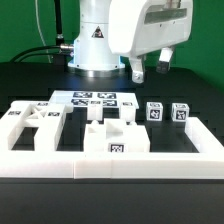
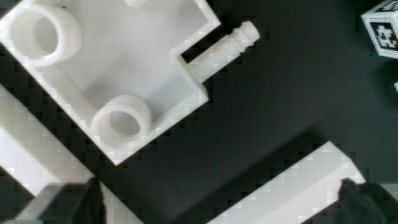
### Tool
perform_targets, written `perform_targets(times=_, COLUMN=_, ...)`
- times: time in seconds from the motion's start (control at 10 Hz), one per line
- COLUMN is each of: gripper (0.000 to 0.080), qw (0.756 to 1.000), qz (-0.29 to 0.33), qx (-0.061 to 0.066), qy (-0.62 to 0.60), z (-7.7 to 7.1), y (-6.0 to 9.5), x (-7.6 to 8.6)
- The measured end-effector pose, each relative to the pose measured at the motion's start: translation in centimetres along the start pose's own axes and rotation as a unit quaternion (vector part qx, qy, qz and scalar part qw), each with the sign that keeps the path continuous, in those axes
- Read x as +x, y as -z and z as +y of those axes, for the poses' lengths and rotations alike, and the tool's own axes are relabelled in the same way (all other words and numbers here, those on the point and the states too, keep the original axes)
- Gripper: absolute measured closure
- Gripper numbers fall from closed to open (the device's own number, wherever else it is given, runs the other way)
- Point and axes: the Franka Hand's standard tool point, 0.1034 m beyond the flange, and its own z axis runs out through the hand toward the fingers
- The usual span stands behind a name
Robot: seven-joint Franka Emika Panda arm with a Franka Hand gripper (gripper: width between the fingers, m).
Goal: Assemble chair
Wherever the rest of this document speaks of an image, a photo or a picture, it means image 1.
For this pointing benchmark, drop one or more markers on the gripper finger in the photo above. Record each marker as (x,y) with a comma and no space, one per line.
(138,68)
(163,65)

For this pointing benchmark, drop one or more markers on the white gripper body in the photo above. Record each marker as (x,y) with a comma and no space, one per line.
(137,27)

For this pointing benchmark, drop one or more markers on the white chair seat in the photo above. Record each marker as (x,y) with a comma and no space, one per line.
(115,136)

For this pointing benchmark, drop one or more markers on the white tagged cube left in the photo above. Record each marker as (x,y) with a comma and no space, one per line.
(154,111)

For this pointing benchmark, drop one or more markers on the white tagged cube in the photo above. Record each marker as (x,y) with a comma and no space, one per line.
(154,111)
(179,112)

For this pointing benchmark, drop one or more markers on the white tagged cube right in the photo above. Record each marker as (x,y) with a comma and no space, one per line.
(179,112)

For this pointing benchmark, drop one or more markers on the black vertical pole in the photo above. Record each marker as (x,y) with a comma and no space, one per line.
(59,30)

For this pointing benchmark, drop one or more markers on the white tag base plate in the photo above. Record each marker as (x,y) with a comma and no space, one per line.
(82,98)

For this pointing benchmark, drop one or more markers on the white chair back frame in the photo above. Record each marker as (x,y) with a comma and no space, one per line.
(47,118)

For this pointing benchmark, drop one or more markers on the white U-shaped fence frame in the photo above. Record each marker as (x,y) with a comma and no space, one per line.
(206,163)

